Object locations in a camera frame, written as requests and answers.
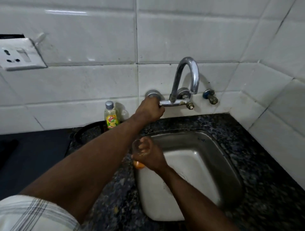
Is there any person's left hand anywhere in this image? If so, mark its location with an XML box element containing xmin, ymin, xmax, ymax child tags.
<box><xmin>134</xmin><ymin>96</ymin><xmax>165</xmax><ymax>123</ymax></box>

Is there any person's right hand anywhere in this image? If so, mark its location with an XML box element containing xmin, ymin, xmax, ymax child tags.
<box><xmin>131</xmin><ymin>136</ymin><xmax>169</xmax><ymax>172</ymax></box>

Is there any chrome wall tap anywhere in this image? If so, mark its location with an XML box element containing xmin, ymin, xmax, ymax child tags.
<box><xmin>145</xmin><ymin>57</ymin><xmax>200</xmax><ymax>110</ymax></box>

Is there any dish soap bottle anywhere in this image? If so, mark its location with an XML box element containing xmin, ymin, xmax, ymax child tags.
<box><xmin>104</xmin><ymin>101</ymin><xmax>119</xmax><ymax>129</ymax></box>

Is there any black round pan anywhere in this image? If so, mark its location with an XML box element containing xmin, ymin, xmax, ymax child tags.
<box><xmin>74</xmin><ymin>121</ymin><xmax>107</xmax><ymax>145</ymax></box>

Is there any person's right forearm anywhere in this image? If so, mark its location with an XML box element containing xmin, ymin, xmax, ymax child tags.
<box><xmin>156</xmin><ymin>165</ymin><xmax>239</xmax><ymax>231</ymax></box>

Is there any clear drinking glass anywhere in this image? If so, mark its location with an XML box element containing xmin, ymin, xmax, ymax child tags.
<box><xmin>132</xmin><ymin>139</ymin><xmax>146</xmax><ymax>169</ymax></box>

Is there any person's left forearm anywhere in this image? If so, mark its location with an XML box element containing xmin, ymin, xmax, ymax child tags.
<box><xmin>20</xmin><ymin>114</ymin><xmax>143</xmax><ymax>225</ymax></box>

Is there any brass angle valve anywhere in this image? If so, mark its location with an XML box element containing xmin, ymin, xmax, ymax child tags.
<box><xmin>203</xmin><ymin>89</ymin><xmax>219</xmax><ymax>105</ymax></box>

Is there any stainless steel sink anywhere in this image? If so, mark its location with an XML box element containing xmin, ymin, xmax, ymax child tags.
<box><xmin>135</xmin><ymin>130</ymin><xmax>243</xmax><ymax>222</ymax></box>

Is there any checked white shirt sleeve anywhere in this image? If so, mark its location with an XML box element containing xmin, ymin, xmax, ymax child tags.
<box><xmin>0</xmin><ymin>195</ymin><xmax>81</xmax><ymax>231</ymax></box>

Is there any white wall socket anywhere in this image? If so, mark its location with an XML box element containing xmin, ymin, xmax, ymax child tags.
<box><xmin>0</xmin><ymin>37</ymin><xmax>48</xmax><ymax>71</ymax></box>

